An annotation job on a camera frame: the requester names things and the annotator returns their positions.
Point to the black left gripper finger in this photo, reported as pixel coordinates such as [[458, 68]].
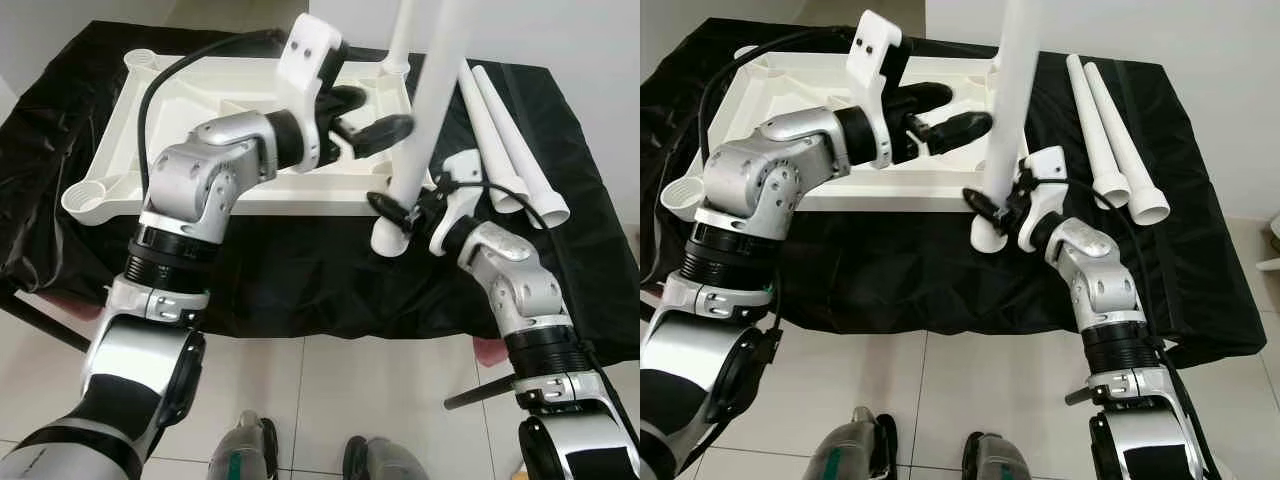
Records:
[[926, 94], [346, 100], [385, 130], [962, 127]]

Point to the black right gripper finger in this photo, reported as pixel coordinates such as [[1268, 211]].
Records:
[[388, 205], [981, 200]]

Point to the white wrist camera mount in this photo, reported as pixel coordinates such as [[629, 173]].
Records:
[[310, 65], [460, 190], [1045, 185], [880, 55]]

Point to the pink cloth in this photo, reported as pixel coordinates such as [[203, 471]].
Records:
[[75, 305], [490, 350]]

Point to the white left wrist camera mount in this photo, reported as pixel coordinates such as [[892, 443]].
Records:
[[880, 55], [310, 65]]

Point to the black tablecloth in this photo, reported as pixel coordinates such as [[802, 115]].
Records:
[[900, 270], [300, 280]]

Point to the grey robot left foot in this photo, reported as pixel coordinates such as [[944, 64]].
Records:
[[855, 445], [240, 450]]

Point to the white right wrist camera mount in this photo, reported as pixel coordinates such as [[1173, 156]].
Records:
[[460, 190], [1045, 185]]

